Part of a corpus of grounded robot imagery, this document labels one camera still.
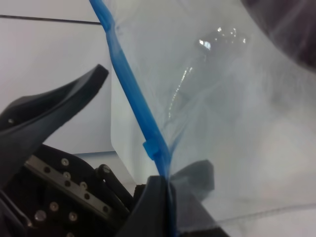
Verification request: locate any clear zip bag blue seal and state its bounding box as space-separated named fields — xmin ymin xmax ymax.
xmin=91 ymin=0 xmax=316 ymax=237

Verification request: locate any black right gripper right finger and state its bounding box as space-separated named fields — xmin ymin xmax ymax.
xmin=116 ymin=160 xmax=228 ymax=237

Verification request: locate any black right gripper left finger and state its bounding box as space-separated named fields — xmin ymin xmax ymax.
xmin=0 ymin=65 xmax=109 ymax=188

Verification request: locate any purple eggplant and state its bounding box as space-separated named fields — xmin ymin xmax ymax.
xmin=242 ymin=0 xmax=316 ymax=72

